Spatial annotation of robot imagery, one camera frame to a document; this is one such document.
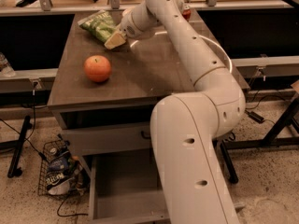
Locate black table leg left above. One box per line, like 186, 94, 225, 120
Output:
7, 116, 32, 178

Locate black wire basket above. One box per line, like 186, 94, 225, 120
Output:
38, 140, 82, 197

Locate grey upper drawer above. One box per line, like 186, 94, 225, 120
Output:
62, 122, 151, 156

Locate open grey lower drawer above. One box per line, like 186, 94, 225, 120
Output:
90, 148, 240, 224

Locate black drawer handle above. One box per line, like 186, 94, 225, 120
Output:
141, 131, 150, 139

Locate black floor cable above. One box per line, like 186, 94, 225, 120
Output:
0, 81, 89, 218

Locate black power adapter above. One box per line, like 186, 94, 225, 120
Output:
246, 111, 264, 123

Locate red coca-cola can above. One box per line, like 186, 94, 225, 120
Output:
182, 5, 191, 21

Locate snack bags in basket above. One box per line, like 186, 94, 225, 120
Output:
45, 148, 81, 196

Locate green jalapeno chip bag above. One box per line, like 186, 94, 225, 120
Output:
78, 10, 116, 43

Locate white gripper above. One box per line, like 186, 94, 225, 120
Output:
104, 3, 156, 49

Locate grey drawer cabinet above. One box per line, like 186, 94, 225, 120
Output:
48, 14, 238, 171

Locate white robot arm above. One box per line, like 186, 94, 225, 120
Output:
120, 0, 246, 224

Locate orange apple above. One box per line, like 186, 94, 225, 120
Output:
83, 55, 111, 82

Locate black table frame right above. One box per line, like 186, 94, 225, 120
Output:
220, 97, 299, 184

